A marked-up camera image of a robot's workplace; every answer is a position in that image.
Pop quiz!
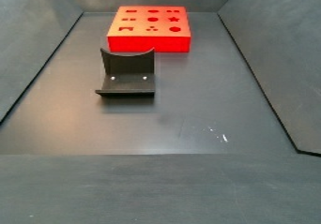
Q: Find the black curved holder bracket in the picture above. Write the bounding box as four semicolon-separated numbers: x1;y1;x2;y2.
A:
95;49;156;97

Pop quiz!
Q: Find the red shape sorter box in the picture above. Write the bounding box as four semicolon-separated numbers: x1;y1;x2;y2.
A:
107;6;192;52

